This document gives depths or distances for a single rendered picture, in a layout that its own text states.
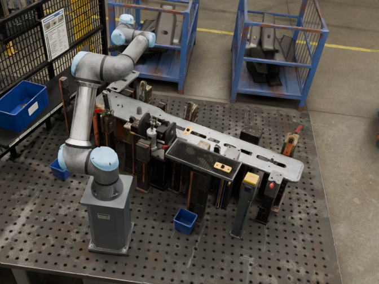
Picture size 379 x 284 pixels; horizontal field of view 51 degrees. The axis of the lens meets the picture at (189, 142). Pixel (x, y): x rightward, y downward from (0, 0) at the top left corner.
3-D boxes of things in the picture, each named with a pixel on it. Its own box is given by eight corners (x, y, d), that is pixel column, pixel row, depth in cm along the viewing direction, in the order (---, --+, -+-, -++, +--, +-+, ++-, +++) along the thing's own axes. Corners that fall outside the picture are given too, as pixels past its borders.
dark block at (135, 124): (144, 172, 254) (144, 121, 226) (139, 178, 249) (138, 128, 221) (137, 169, 255) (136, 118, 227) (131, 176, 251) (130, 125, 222)
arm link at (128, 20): (117, 18, 207) (122, 11, 214) (116, 37, 215) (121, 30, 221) (131, 21, 207) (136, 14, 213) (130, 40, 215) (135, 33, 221)
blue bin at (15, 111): (50, 103, 245) (47, 86, 237) (20, 133, 223) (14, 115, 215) (27, 97, 248) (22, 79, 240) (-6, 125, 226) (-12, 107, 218)
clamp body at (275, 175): (273, 214, 237) (287, 173, 212) (267, 228, 229) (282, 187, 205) (257, 208, 239) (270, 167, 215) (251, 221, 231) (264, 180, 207)
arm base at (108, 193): (119, 203, 184) (118, 189, 177) (87, 199, 184) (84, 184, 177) (126, 179, 195) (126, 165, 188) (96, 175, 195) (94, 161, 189)
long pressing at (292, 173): (306, 160, 231) (307, 159, 230) (297, 186, 216) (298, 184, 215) (105, 89, 268) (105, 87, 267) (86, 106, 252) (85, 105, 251)
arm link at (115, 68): (127, 66, 166) (157, 27, 205) (102, 62, 167) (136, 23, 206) (127, 91, 173) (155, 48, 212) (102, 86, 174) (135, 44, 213)
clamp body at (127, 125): (141, 165, 258) (141, 120, 234) (132, 176, 251) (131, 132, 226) (129, 160, 261) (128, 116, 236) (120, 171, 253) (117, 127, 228)
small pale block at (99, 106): (107, 147, 268) (103, 104, 243) (104, 150, 265) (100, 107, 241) (102, 146, 269) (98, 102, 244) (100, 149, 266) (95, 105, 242)
